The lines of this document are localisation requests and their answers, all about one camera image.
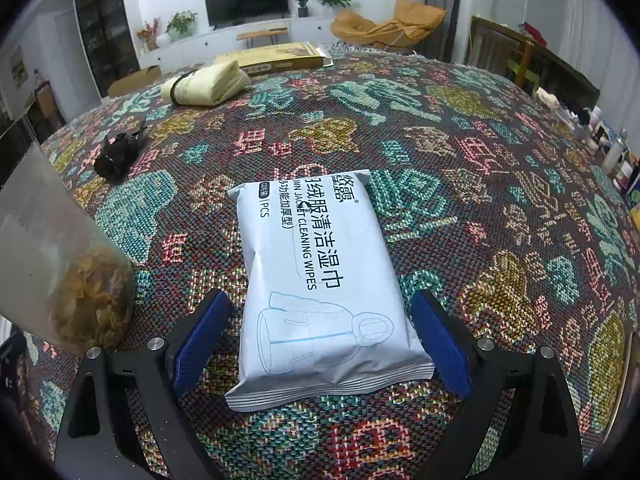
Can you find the brown cardboard box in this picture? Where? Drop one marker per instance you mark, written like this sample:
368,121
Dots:
135,80

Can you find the black crumpled plastic bag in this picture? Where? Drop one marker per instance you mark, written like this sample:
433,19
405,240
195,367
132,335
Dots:
117,157

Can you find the red flowers in vase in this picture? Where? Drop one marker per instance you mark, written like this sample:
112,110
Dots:
149,32

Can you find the row of small bottles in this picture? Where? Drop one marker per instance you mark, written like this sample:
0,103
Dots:
610,150

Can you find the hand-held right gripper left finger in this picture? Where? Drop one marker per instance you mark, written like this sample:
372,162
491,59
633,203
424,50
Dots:
200,340

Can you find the dark glass display cabinet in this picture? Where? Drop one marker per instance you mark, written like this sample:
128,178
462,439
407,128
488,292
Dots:
105,25

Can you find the dark wood framed furniture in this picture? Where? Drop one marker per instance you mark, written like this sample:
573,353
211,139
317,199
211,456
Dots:
565,77

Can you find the bushy green potted plant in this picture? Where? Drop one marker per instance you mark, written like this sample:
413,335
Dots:
181,22

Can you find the clear plastic jar black lid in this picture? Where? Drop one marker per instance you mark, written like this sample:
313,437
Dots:
60,240

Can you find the red cloth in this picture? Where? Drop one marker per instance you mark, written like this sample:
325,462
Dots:
540,35

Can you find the flat cardboard box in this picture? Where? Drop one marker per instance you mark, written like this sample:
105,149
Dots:
280,55

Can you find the framed wall picture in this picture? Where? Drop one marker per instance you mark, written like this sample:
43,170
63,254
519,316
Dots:
19,67

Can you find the small potted plant dark pot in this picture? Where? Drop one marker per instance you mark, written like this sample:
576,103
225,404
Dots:
302,5

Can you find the white wet wipes packet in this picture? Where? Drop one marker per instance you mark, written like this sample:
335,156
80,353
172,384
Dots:
320,285

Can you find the white sheer curtain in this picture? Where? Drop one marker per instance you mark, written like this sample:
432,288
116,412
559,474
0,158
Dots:
590,25

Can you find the pale yellow folded bag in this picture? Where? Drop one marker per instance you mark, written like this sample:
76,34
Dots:
210,85

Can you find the yellow lounge chair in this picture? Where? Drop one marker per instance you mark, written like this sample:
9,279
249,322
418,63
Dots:
390,27

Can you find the colourful woven patterned blanket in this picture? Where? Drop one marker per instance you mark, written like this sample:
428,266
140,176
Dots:
475,185

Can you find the black flat screen television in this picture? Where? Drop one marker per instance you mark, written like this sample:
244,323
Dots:
247,2

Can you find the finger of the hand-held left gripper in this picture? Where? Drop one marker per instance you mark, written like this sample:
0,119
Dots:
10,365

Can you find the wooden bench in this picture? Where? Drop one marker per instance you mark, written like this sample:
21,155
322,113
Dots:
262,35

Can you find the white television cabinet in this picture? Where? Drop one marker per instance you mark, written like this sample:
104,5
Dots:
215,42

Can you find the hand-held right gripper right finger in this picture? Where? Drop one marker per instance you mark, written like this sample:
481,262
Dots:
442,340

